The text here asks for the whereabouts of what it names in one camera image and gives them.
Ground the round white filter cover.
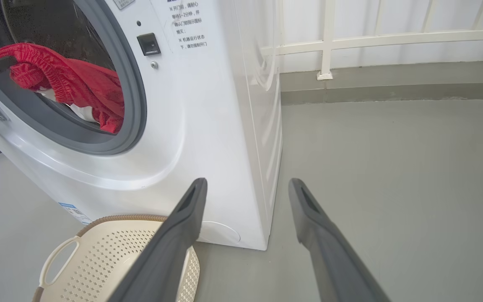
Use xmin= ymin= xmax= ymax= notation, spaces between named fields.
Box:
xmin=195 ymin=221 xmax=241 ymax=244

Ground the cream perforated basket brown rim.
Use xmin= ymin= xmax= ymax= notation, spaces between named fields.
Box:
xmin=32 ymin=214 xmax=201 ymax=302

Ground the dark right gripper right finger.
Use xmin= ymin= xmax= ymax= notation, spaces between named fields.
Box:
xmin=288 ymin=178 xmax=391 ymax=302

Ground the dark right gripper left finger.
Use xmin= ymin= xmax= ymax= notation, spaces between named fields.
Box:
xmin=107 ymin=178 xmax=208 ymax=302

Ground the blue energy label sticker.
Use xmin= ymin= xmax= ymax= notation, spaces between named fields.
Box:
xmin=58 ymin=203 xmax=92 ymax=225

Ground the white front-load washing machine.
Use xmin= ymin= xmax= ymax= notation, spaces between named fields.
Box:
xmin=0 ymin=0 xmax=284 ymax=251

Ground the red and white garment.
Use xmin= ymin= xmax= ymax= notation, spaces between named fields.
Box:
xmin=0 ymin=43 xmax=125 ymax=135

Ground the grey rubber door seal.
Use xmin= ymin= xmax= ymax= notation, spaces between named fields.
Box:
xmin=0 ymin=0 xmax=148 ymax=156

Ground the black door latch socket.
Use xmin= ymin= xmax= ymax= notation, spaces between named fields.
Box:
xmin=137 ymin=33 xmax=161 ymax=56

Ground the white metal railing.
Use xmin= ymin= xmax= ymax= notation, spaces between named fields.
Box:
xmin=262 ymin=0 xmax=483 ymax=81

